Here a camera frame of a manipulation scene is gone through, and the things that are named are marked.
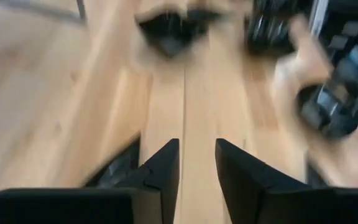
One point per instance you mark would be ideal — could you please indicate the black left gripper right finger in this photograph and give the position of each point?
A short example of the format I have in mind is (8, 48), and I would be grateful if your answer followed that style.
(247, 193)

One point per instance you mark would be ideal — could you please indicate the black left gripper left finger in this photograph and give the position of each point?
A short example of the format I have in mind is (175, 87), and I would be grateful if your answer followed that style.
(154, 186)

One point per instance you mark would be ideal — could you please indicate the black leaf-shaped mini plate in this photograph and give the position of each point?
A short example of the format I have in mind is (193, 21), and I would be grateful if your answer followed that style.
(172, 34)

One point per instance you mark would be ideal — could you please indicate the black square mini plate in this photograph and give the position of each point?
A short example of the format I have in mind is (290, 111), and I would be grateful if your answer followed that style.
(120, 168)
(269, 34)

